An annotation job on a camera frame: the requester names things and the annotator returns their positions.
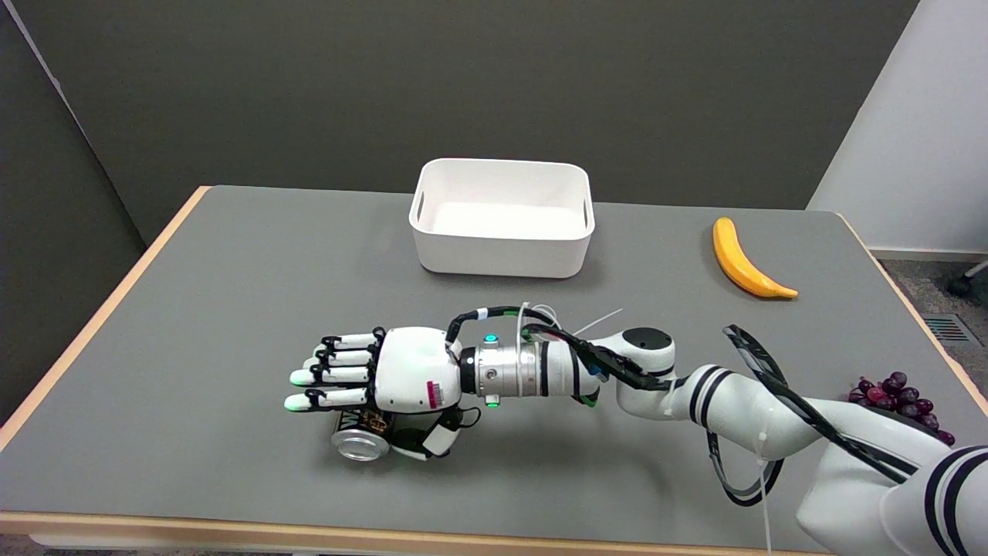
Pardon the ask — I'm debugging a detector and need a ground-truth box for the yellow banana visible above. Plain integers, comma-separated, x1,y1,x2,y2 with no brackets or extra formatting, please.
712,217,800,300

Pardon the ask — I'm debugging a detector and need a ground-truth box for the white plastic storage bin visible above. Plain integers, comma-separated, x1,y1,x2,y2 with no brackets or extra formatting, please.
408,158,596,280

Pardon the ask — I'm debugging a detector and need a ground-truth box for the dark red grape bunch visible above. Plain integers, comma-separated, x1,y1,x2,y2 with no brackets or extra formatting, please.
848,371,957,448

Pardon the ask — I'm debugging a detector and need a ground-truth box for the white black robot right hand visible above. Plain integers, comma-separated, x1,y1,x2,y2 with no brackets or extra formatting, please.
283,326,465,462

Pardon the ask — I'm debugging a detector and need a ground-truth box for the black chair caster wheel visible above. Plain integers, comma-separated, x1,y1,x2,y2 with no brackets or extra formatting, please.
947,260,988,299

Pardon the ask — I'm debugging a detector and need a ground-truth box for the metal floor vent grille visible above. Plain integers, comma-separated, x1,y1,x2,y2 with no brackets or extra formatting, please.
923,314,982,345

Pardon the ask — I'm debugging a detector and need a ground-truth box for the black Watsons drink can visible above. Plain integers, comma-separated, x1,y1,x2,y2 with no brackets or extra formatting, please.
330,408,419,463

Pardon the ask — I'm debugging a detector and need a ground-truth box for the black hand cable bundle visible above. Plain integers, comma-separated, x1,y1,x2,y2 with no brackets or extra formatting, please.
444,305,680,409

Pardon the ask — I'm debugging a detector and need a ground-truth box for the black flat cable loop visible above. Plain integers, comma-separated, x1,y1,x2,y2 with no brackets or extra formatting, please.
705,324,924,509

